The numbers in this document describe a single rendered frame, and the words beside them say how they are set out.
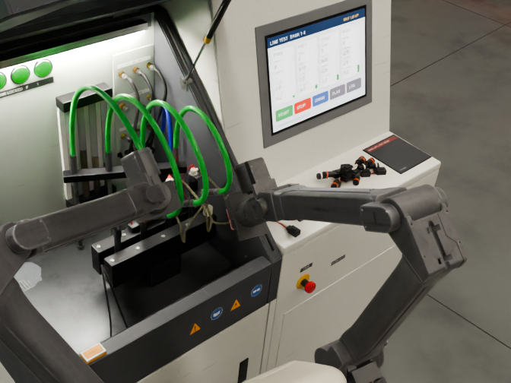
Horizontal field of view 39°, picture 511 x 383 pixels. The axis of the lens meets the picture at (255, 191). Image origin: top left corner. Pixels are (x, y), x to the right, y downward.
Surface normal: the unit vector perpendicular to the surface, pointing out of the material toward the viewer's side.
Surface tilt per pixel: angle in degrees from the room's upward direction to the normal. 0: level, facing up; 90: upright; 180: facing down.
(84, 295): 0
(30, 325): 51
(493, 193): 0
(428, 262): 39
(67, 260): 0
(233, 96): 76
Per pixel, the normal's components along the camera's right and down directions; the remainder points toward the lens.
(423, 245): 0.39, -0.26
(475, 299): 0.08, -0.79
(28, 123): 0.66, 0.50
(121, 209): 0.81, -0.32
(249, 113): 0.66, 0.30
